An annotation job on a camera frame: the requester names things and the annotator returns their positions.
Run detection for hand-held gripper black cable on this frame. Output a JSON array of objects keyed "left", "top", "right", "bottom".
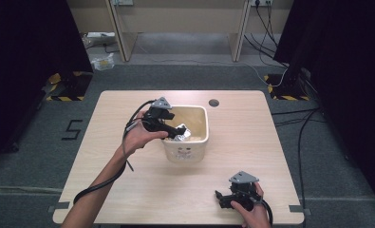
[
  {"left": 258, "top": 198, "right": 274, "bottom": 228},
  {"left": 72, "top": 99, "right": 158, "bottom": 205}
]

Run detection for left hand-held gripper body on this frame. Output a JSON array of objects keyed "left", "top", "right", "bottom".
[{"left": 141, "top": 96, "right": 177, "bottom": 134}]

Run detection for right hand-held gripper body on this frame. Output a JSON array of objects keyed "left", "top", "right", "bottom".
[{"left": 228, "top": 171, "right": 262, "bottom": 212}]

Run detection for cream square bin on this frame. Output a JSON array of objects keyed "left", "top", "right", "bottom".
[{"left": 159, "top": 104, "right": 210, "bottom": 163}]

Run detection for black curtain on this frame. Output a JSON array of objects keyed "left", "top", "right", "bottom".
[
  {"left": 272, "top": 0, "right": 375, "bottom": 217},
  {"left": 0, "top": 0, "right": 94, "bottom": 170}
]

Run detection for light wooden desk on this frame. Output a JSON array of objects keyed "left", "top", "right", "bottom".
[{"left": 66, "top": 0, "right": 295, "bottom": 64}]

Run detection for left hand-held gripper black cable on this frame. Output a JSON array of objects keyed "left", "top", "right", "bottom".
[{"left": 72, "top": 99, "right": 158, "bottom": 205}]

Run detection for black wall cables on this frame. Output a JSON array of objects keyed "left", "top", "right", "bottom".
[{"left": 243, "top": 2, "right": 289, "bottom": 68}]

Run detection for white power strip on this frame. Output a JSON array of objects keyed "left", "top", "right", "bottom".
[{"left": 85, "top": 30, "right": 117, "bottom": 40}]

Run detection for clear plastic bag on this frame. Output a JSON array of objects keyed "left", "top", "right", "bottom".
[{"left": 90, "top": 52, "right": 116, "bottom": 71}]

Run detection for black floor cables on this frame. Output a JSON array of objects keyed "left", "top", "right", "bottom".
[{"left": 270, "top": 106, "right": 327, "bottom": 228}]

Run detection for person's right hand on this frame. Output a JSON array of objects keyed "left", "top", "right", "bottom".
[{"left": 229, "top": 182, "right": 271, "bottom": 228}]

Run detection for person's left hand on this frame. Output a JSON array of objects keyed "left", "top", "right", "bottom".
[{"left": 121, "top": 108, "right": 170, "bottom": 160}]

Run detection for stand base with hazard tape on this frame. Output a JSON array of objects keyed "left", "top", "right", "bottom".
[
  {"left": 45, "top": 71, "right": 94, "bottom": 103},
  {"left": 263, "top": 72, "right": 311, "bottom": 102}
]

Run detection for grey tape strip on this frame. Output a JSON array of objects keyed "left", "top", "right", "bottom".
[
  {"left": 47, "top": 200, "right": 71, "bottom": 214},
  {"left": 288, "top": 204, "right": 311, "bottom": 217}
]

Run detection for right hand-held gripper black cable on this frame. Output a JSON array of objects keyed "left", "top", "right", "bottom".
[{"left": 258, "top": 198, "right": 274, "bottom": 228}]

